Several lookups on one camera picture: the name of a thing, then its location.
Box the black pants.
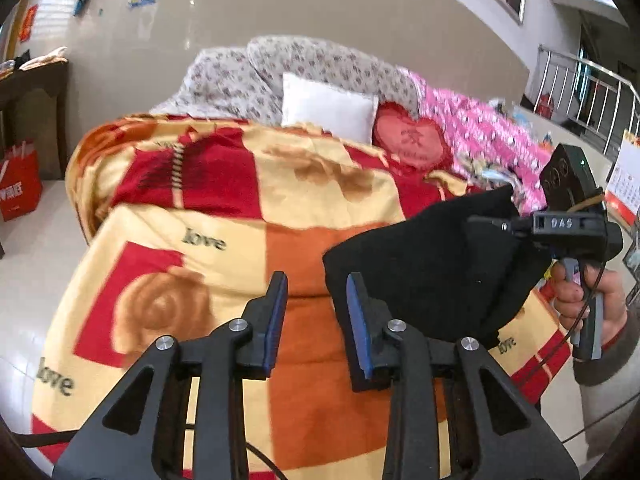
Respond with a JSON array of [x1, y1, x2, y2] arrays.
[[323, 186, 551, 348]]

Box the grey sleeve forearm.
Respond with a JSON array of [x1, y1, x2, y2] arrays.
[[574, 312, 639, 460]]

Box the right hand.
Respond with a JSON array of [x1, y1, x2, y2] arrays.
[[549, 259, 629, 346]]

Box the desk calendar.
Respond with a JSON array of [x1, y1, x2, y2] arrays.
[[605, 130, 640, 226]]

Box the colourful clothes pile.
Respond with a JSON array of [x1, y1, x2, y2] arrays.
[[452, 153, 546, 214]]

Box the pink patterned quilt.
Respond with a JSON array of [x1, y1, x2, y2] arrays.
[[399, 67, 551, 214]]

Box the red yellow orange blanket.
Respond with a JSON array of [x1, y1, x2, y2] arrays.
[[30, 112, 573, 480]]

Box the red heart cushion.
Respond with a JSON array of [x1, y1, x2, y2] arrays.
[[372, 102, 452, 174]]

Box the metal stair railing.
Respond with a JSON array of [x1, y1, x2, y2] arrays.
[[529, 46, 639, 160]]

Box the white pillow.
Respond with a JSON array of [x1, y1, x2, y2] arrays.
[[281, 73, 378, 145]]

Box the grey floral quilt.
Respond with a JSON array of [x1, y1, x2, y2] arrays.
[[151, 35, 419, 126]]

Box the red shopping bag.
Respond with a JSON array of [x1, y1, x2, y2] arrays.
[[0, 141, 42, 221]]

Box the dark wooden table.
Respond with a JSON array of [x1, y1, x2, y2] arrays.
[[1, 61, 70, 180]]

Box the red wall decoration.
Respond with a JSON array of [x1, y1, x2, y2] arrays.
[[18, 4, 38, 44]]

